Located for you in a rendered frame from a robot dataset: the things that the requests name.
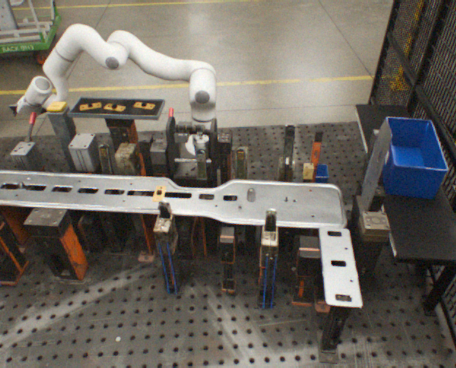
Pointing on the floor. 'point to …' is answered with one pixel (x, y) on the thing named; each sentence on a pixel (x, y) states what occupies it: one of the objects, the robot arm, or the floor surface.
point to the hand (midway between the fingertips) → (25, 114)
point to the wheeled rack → (25, 35)
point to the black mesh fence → (435, 120)
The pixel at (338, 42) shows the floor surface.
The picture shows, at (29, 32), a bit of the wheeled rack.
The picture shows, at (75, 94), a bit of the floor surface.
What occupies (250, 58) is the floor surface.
